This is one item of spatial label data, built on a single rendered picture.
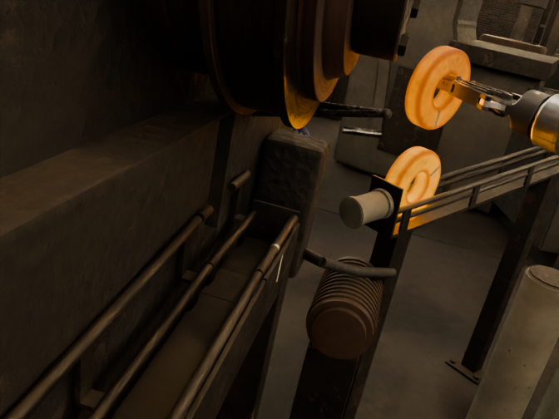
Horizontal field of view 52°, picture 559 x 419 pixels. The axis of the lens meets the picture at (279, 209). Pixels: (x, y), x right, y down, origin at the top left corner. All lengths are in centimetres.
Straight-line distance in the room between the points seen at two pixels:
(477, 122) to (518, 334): 200
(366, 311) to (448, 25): 246
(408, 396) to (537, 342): 46
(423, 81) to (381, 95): 236
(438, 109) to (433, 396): 96
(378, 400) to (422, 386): 17
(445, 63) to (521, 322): 67
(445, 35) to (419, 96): 228
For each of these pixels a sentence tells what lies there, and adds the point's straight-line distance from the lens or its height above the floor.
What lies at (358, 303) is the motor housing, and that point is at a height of 53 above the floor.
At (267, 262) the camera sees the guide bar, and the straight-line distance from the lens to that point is 70.
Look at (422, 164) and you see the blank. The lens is 114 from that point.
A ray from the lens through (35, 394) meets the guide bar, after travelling 45.
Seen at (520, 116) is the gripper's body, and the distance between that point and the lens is 101.
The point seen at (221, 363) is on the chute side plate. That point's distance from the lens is 56.
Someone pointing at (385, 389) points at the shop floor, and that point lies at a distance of 176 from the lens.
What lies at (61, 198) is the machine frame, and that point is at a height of 87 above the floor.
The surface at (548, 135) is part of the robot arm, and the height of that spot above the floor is 89.
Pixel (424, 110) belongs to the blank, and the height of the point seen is 86.
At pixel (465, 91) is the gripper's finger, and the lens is 105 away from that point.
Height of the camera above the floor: 104
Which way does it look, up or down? 22 degrees down
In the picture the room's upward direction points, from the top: 12 degrees clockwise
